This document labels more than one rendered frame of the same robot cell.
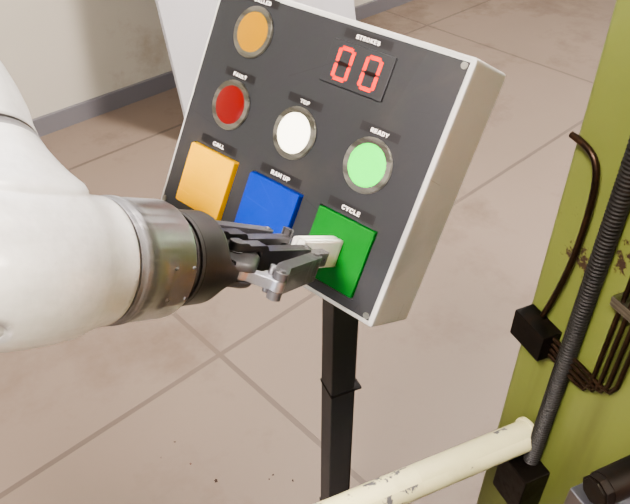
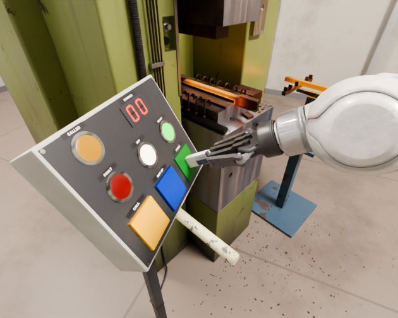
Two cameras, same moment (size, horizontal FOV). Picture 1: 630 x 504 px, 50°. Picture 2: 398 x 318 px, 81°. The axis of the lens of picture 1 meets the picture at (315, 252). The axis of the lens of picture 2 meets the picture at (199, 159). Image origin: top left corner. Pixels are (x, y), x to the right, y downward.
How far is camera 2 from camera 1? 83 cm
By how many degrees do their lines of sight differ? 81
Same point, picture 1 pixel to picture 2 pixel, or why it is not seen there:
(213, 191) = (158, 216)
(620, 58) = (120, 69)
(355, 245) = (187, 152)
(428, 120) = (162, 101)
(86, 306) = not seen: hidden behind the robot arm
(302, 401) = not seen: outside the picture
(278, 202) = (171, 176)
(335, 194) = (172, 151)
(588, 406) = not seen: hidden behind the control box
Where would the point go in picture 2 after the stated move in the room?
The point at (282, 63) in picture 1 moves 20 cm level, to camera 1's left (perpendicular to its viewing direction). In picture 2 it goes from (115, 141) to (135, 224)
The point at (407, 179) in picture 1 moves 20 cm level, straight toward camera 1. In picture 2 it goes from (174, 122) to (247, 113)
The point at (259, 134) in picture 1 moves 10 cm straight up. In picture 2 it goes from (141, 175) to (132, 131)
